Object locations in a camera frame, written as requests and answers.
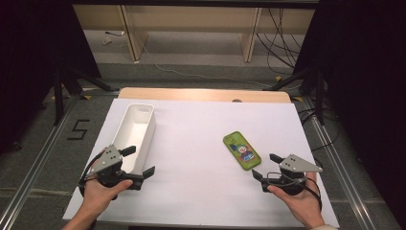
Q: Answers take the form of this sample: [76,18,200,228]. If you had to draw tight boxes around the white plastic storage bin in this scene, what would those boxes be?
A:
[111,103,157,176]

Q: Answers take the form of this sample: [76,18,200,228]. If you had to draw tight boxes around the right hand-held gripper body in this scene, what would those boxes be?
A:
[259,153,324,196]

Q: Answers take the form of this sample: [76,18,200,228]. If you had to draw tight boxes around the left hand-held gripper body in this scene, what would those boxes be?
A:
[84,144,146,192]

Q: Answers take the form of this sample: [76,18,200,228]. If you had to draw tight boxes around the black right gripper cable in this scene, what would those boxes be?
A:
[266,172,323,210]

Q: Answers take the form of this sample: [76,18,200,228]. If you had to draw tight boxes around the black frame beam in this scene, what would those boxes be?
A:
[72,0,320,10]

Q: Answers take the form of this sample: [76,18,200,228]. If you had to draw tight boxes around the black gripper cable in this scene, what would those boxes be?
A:
[78,156,101,197]
[266,172,323,210]

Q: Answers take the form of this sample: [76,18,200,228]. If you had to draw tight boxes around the black metal stand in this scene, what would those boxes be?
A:
[52,63,120,127]
[264,66,327,127]

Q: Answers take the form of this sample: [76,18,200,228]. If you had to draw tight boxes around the black cables under desk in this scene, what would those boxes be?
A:
[257,8,303,76]

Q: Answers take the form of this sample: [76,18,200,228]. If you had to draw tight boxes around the person's left hand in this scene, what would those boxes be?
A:
[80,178,134,219]

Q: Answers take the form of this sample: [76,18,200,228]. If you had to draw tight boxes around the beige office desk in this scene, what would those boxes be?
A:
[72,4,315,63]

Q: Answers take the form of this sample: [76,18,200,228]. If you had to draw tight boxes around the person's right hand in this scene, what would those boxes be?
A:
[267,172,324,222]

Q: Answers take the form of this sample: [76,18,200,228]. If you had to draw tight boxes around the black floor cables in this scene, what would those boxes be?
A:
[298,107,340,151]

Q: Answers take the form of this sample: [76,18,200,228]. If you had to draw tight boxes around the green cartoon phone case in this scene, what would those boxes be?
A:
[222,130,262,172]

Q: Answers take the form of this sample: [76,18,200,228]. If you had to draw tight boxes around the aluminium floor rail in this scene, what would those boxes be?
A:
[0,95,80,230]
[302,97,378,230]

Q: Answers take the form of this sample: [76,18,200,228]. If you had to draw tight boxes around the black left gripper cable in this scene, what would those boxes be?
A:
[78,156,101,197]

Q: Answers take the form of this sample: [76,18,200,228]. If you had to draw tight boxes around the white floor cable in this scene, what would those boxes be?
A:
[133,32,276,89]

